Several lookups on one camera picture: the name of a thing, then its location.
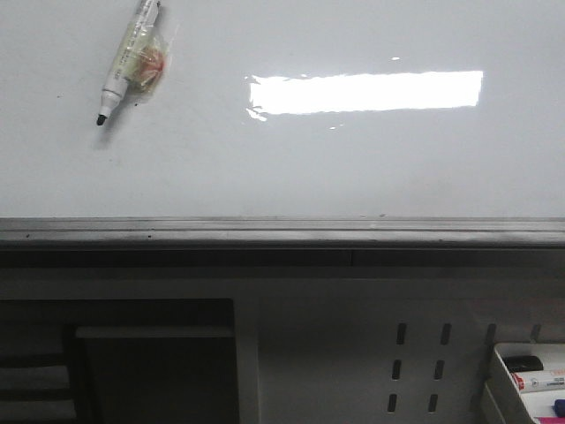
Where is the white black-tipped whiteboard marker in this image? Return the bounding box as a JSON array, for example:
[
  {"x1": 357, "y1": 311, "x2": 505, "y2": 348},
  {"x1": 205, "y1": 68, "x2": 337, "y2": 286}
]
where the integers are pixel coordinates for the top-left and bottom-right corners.
[{"x1": 96, "y1": 1, "x2": 166, "y2": 126}]

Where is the white glossy whiteboard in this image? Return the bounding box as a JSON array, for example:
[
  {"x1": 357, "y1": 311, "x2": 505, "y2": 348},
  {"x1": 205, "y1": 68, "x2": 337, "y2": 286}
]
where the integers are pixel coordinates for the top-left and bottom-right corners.
[{"x1": 1, "y1": 1, "x2": 564, "y2": 218}]

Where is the grey metal whiteboard tray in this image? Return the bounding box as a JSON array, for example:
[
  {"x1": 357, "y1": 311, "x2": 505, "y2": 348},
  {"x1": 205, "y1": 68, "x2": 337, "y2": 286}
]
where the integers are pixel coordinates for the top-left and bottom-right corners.
[{"x1": 1, "y1": 216, "x2": 564, "y2": 268}]

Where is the white slotted pegboard panel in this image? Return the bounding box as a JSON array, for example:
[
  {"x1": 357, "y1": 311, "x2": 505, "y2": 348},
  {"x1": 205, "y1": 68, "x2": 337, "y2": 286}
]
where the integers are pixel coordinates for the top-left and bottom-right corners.
[{"x1": 233, "y1": 281, "x2": 564, "y2": 423}]

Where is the dark framed panel lower left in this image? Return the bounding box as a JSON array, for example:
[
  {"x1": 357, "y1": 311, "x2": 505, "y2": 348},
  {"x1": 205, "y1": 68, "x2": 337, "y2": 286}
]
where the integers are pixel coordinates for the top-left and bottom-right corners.
[{"x1": 63, "y1": 325, "x2": 240, "y2": 423}]

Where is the white plastic storage bin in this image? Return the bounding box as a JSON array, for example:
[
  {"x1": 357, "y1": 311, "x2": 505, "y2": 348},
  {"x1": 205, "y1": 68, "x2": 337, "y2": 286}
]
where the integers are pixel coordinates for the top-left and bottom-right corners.
[{"x1": 482, "y1": 343, "x2": 564, "y2": 423}]

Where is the red and white marker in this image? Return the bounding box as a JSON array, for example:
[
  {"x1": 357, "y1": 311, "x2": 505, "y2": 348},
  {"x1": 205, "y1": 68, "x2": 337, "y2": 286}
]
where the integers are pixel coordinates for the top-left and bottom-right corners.
[{"x1": 511, "y1": 369, "x2": 565, "y2": 393}]

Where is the pink marker in bin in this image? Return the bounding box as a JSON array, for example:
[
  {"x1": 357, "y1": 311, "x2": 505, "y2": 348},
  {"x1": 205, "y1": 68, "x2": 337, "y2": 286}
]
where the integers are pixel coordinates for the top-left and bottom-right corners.
[{"x1": 534, "y1": 416, "x2": 565, "y2": 424}]

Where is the blue marker in bin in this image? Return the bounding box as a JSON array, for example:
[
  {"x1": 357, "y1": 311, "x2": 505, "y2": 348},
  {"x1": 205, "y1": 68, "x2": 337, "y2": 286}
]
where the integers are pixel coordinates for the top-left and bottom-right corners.
[{"x1": 554, "y1": 399, "x2": 565, "y2": 417}]

